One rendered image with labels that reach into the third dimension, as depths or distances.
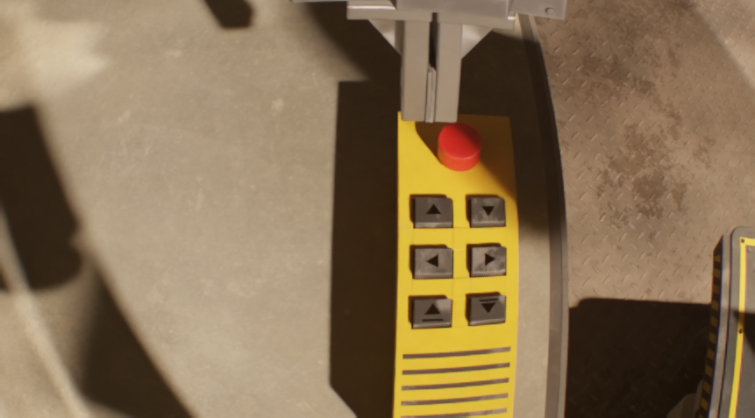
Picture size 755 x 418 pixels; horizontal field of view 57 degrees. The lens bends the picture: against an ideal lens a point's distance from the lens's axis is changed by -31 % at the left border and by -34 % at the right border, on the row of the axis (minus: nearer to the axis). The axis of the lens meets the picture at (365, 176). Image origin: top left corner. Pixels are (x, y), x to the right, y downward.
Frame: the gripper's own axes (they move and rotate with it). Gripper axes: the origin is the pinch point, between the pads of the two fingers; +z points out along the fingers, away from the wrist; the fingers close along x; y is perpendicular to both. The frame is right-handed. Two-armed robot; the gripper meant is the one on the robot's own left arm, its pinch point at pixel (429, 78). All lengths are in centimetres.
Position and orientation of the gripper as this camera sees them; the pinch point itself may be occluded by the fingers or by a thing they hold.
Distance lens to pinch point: 49.4
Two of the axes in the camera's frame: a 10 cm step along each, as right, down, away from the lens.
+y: 0.2, -8.2, 5.7
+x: -10.0, -0.1, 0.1
